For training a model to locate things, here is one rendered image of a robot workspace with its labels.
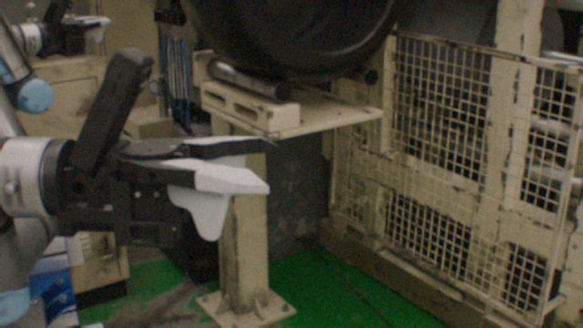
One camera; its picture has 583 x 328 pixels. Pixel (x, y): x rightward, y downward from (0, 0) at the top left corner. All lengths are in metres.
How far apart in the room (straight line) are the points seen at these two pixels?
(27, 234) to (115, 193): 0.17
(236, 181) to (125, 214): 0.12
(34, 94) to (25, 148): 0.75
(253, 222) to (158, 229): 1.43
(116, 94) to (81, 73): 1.44
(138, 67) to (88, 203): 0.13
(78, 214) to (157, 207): 0.08
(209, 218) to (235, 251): 1.49
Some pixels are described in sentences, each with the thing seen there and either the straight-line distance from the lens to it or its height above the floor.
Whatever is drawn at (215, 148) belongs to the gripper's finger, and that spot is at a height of 1.06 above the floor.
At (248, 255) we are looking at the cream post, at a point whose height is 0.25.
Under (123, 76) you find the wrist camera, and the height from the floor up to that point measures 1.14.
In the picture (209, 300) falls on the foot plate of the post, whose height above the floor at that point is 0.01.
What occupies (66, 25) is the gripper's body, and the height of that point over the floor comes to 1.07.
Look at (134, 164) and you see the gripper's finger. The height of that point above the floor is 1.07.
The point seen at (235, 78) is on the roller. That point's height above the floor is 0.90.
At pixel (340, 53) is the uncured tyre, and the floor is 0.98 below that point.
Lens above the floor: 1.24
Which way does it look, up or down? 21 degrees down
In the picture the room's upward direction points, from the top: straight up
